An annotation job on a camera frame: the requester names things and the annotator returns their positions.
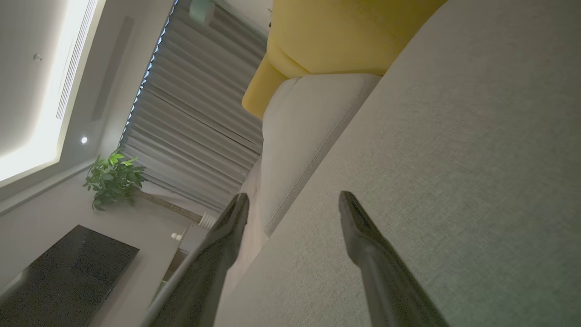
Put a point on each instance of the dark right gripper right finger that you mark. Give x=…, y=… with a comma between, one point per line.
x=386, y=281

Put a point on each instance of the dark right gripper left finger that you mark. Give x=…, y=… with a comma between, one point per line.
x=213, y=268

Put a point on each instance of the white television cabinet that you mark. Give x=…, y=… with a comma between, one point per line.
x=188, y=240

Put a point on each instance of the green potted plant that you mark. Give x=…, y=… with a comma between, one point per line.
x=113, y=179

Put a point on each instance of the large grey sofa seat cushion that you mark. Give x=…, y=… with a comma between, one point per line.
x=454, y=159

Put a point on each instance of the black television screen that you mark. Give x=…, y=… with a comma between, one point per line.
x=68, y=281

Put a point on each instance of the grey pleated curtain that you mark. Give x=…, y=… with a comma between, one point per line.
x=199, y=113

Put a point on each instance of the yellow cushion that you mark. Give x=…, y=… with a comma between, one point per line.
x=336, y=36

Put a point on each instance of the slotted ceiling air vent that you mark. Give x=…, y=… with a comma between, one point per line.
x=75, y=59

